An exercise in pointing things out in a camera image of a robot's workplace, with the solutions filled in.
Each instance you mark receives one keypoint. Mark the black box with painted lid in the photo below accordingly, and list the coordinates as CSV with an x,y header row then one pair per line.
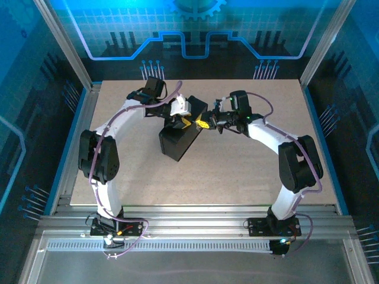
x,y
177,142

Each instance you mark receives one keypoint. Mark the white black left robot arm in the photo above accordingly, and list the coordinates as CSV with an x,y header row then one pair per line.
x,y
118,118

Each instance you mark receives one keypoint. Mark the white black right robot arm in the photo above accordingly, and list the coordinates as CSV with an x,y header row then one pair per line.
x,y
266,133

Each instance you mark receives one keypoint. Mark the blue table side strip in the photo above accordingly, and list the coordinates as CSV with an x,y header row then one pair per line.
x,y
63,154
321,133

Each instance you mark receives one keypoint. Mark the black controller with green light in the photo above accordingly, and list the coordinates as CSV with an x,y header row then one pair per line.
x,y
279,247

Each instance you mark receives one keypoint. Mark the aluminium side rail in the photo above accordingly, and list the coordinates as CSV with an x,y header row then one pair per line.
x,y
78,118

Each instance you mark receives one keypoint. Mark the aluminium cross rail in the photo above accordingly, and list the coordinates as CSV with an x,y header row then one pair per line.
x,y
192,219

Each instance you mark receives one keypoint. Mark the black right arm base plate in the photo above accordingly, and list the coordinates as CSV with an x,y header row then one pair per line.
x,y
257,227

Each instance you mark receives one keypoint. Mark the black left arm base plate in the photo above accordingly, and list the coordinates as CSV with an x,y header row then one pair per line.
x,y
134,226

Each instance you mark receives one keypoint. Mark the aluminium frame post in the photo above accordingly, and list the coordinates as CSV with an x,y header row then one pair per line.
x,y
62,44
325,44

